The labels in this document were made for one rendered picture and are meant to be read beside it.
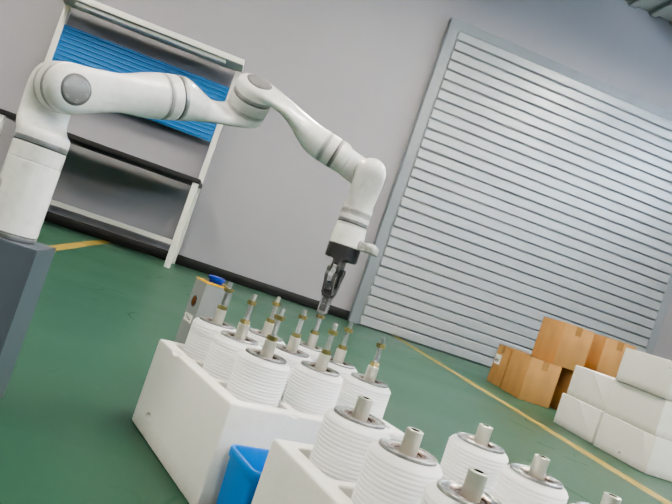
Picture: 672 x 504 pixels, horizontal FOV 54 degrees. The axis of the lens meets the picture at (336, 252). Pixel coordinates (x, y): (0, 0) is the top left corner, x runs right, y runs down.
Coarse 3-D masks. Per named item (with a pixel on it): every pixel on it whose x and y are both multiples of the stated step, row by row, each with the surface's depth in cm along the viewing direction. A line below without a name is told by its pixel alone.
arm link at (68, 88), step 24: (48, 72) 113; (72, 72) 114; (96, 72) 117; (144, 72) 127; (48, 96) 113; (72, 96) 114; (96, 96) 118; (120, 96) 121; (144, 96) 124; (168, 96) 128
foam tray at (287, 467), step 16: (272, 448) 93; (288, 448) 91; (304, 448) 94; (272, 464) 92; (288, 464) 88; (304, 464) 86; (272, 480) 90; (288, 480) 87; (304, 480) 84; (320, 480) 82; (336, 480) 84; (256, 496) 93; (272, 496) 89; (288, 496) 86; (304, 496) 83; (320, 496) 80; (336, 496) 78
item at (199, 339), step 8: (200, 320) 132; (192, 328) 132; (200, 328) 131; (208, 328) 130; (216, 328) 131; (224, 328) 132; (192, 336) 132; (200, 336) 130; (208, 336) 130; (184, 344) 134; (192, 344) 131; (200, 344) 130; (208, 344) 130; (184, 352) 132; (192, 352) 131; (200, 352) 130; (200, 360) 130
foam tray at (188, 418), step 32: (160, 352) 134; (160, 384) 130; (192, 384) 118; (224, 384) 117; (160, 416) 125; (192, 416) 114; (224, 416) 105; (256, 416) 107; (288, 416) 110; (320, 416) 116; (160, 448) 121; (192, 448) 110; (224, 448) 105; (192, 480) 107
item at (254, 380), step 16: (240, 352) 114; (240, 368) 112; (256, 368) 110; (272, 368) 111; (288, 368) 114; (240, 384) 111; (256, 384) 110; (272, 384) 111; (240, 400) 110; (256, 400) 110; (272, 400) 112
